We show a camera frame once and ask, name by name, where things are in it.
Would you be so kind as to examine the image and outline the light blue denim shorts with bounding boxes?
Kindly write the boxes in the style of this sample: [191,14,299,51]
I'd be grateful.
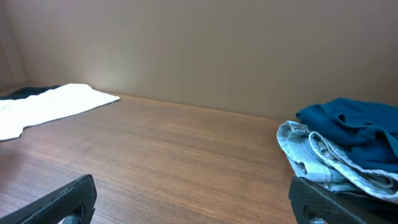
[277,121,397,203]

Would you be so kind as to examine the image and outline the white t-shirt with black print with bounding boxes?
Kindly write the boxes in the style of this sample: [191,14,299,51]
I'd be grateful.
[1,83,119,141]

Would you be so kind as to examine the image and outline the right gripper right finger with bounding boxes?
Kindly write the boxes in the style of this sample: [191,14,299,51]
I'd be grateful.
[289,177,392,224]

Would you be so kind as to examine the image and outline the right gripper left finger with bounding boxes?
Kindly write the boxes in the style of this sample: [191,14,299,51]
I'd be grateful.
[1,174,97,224]

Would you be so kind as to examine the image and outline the blue polo shirt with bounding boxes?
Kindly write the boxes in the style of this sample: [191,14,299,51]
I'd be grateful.
[296,98,397,173]

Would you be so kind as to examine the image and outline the black garment on left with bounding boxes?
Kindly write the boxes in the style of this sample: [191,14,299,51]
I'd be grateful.
[1,85,60,100]

